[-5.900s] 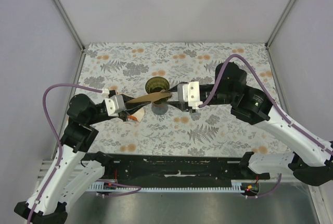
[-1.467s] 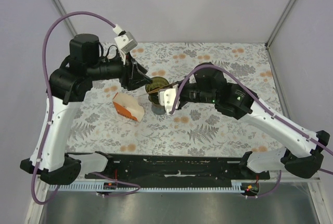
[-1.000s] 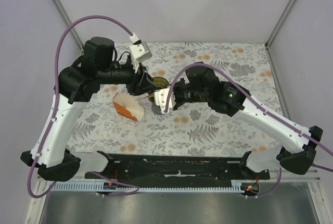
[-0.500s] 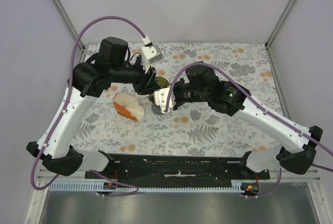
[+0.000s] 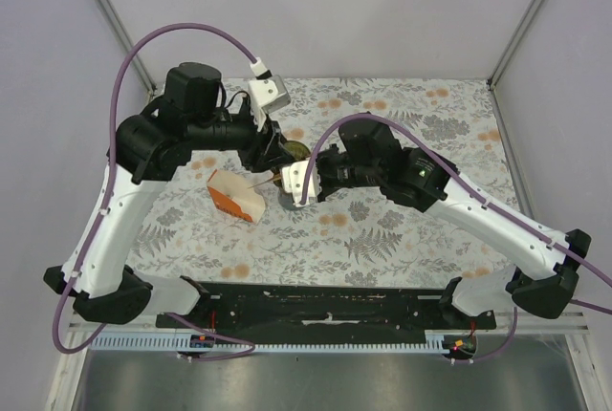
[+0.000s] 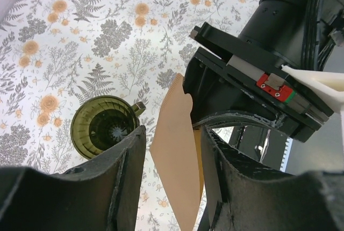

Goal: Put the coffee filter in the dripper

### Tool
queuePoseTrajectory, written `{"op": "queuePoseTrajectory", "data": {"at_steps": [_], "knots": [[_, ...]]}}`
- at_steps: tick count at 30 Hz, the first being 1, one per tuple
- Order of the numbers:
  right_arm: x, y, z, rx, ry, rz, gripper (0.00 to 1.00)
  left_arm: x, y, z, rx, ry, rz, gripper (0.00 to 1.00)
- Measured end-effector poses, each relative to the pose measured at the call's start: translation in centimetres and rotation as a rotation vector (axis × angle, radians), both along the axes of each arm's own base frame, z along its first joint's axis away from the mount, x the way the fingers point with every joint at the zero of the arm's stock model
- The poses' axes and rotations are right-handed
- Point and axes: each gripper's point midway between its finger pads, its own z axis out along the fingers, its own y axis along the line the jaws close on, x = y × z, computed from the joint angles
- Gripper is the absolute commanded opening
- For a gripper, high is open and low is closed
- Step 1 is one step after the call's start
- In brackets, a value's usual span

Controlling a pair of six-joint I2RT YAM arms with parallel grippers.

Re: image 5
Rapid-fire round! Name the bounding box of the dark glass dripper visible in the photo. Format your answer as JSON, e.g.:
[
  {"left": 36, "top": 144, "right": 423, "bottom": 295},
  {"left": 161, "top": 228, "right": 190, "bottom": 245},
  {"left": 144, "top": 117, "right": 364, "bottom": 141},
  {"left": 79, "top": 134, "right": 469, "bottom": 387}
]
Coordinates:
[{"left": 272, "top": 140, "right": 311, "bottom": 188}]

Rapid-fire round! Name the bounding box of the orange coffee filter box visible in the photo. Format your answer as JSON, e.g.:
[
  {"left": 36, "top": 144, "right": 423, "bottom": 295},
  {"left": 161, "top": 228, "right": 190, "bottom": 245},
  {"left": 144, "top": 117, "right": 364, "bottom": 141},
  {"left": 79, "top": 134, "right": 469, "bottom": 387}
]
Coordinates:
[{"left": 207, "top": 169, "right": 266, "bottom": 224}]

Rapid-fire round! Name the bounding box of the brown paper coffee filter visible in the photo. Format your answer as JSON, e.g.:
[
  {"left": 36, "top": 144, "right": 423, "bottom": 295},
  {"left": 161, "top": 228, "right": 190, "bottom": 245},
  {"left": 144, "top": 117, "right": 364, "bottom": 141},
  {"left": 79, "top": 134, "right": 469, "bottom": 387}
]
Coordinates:
[{"left": 250, "top": 173, "right": 282, "bottom": 189}]

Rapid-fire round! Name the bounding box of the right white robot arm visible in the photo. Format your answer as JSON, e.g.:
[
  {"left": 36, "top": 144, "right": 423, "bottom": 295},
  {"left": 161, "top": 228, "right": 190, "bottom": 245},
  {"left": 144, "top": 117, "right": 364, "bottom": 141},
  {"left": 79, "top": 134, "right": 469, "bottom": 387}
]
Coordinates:
[{"left": 294, "top": 114, "right": 591, "bottom": 329}]

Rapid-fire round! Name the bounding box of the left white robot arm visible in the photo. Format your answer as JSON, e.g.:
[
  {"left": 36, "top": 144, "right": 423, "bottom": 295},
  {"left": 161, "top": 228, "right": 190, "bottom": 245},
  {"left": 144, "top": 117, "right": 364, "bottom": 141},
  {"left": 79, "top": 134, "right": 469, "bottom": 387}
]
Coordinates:
[{"left": 44, "top": 62, "right": 295, "bottom": 328}]

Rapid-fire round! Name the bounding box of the floral patterned table mat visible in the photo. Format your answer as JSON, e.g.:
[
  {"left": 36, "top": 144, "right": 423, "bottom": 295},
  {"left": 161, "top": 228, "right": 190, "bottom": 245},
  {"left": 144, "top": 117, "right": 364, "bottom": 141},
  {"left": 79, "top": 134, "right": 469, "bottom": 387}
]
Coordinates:
[{"left": 128, "top": 78, "right": 516, "bottom": 288}]

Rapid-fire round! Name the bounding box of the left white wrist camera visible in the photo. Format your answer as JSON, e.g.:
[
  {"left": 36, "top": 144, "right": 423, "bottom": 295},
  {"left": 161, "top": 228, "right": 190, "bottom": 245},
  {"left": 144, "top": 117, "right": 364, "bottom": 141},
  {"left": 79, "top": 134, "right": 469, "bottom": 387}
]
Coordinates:
[{"left": 248, "top": 57, "right": 291, "bottom": 132}]

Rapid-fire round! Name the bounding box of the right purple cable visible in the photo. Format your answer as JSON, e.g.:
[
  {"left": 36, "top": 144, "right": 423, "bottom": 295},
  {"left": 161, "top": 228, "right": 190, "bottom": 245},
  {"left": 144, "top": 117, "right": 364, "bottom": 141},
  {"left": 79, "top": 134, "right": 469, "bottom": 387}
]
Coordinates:
[{"left": 300, "top": 113, "right": 612, "bottom": 367}]

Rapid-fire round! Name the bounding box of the purple cable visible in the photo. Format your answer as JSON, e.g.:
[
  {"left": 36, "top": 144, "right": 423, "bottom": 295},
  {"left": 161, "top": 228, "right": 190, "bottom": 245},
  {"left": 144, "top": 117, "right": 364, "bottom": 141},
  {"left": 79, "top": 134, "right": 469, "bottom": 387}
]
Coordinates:
[
  {"left": 300, "top": 113, "right": 612, "bottom": 367},
  {"left": 51, "top": 23, "right": 257, "bottom": 362}
]

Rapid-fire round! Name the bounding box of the black mounting base plate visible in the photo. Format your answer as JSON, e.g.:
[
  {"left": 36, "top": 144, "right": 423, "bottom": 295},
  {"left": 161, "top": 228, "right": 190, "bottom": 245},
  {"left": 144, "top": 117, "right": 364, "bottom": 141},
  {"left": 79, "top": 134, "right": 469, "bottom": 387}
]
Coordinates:
[{"left": 155, "top": 281, "right": 498, "bottom": 341}]

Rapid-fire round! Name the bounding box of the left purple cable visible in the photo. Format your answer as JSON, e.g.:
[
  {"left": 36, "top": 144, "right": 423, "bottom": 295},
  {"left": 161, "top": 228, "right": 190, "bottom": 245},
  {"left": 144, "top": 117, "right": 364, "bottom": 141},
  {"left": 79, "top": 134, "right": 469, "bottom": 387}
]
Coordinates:
[{"left": 51, "top": 23, "right": 257, "bottom": 362}]

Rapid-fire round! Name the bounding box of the white slotted cable duct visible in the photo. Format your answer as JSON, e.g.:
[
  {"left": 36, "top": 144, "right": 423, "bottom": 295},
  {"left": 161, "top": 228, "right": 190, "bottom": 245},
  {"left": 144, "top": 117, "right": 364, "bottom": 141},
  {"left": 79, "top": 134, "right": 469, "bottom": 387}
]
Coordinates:
[{"left": 88, "top": 329, "right": 455, "bottom": 353}]

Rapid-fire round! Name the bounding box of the left aluminium frame post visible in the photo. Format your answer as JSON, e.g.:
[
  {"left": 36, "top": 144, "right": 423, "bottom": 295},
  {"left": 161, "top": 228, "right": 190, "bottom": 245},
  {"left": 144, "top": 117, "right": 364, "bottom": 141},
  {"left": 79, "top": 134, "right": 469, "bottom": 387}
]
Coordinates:
[{"left": 94, "top": 0, "right": 157, "bottom": 93}]

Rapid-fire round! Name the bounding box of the aluminium frame post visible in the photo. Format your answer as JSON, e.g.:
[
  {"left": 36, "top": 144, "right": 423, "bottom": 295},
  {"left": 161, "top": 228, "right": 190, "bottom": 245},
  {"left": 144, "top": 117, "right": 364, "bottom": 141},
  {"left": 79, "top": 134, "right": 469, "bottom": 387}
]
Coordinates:
[
  {"left": 487, "top": 0, "right": 547, "bottom": 92},
  {"left": 94, "top": 0, "right": 157, "bottom": 93}
]

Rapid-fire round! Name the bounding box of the right aluminium frame post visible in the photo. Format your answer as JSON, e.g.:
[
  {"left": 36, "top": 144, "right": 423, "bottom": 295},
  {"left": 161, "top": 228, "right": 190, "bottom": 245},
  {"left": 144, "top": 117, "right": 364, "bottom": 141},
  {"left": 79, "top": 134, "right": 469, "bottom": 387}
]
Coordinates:
[{"left": 487, "top": 0, "right": 547, "bottom": 92}]

